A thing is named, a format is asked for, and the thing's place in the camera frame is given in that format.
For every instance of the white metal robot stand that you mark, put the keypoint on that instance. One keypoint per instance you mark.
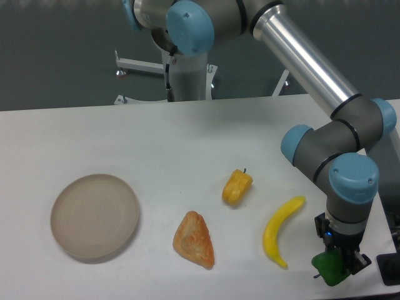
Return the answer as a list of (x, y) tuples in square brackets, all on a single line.
[(185, 78)]

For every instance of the black device at table edge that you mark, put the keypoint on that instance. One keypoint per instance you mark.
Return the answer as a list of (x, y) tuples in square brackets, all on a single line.
[(389, 268)]

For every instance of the beige round plate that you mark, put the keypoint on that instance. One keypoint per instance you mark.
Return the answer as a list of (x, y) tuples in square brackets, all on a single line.
[(95, 218)]

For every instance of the yellow toy banana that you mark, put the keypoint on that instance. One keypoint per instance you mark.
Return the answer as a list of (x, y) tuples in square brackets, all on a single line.
[(271, 231)]

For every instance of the green toy pepper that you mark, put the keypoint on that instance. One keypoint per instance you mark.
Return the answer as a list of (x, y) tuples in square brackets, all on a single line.
[(331, 267)]

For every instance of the yellow toy pepper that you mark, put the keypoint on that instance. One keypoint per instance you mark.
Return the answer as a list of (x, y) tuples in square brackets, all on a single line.
[(236, 187)]

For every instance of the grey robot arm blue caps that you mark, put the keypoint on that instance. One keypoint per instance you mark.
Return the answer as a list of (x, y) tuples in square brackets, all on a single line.
[(329, 156)]

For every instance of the orange toy pastry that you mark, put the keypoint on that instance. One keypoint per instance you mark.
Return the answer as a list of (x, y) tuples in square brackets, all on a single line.
[(192, 241)]

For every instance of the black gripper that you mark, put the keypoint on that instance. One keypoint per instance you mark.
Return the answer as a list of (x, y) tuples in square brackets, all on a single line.
[(345, 236)]

